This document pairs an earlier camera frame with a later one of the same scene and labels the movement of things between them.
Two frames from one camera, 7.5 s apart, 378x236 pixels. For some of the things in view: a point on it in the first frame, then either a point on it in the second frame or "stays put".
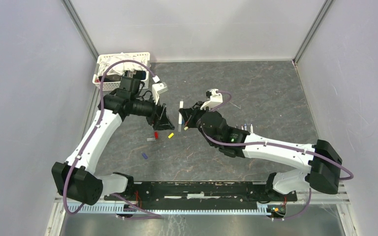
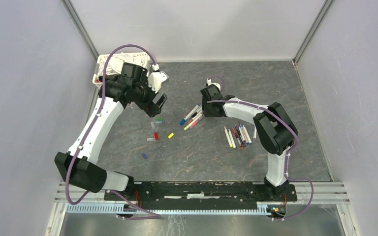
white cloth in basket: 106,62 stays put
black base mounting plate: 202,192 stays put
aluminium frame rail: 81,28 stays put
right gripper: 190,114 to 206,113
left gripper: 160,120 to 151,108
